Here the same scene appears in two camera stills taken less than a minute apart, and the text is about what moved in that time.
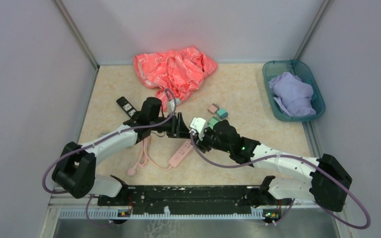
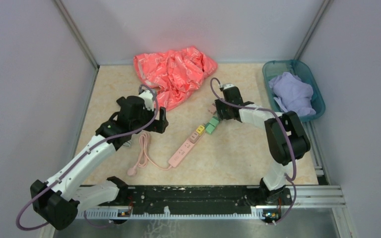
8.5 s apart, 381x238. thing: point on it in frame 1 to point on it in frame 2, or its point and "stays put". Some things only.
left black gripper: [178, 128] to [159, 126]
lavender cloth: [294, 96] stays put
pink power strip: [181, 153] stays put
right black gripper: [201, 144] to [222, 113]
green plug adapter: [213, 121] stays put
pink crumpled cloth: [180, 70] stays put
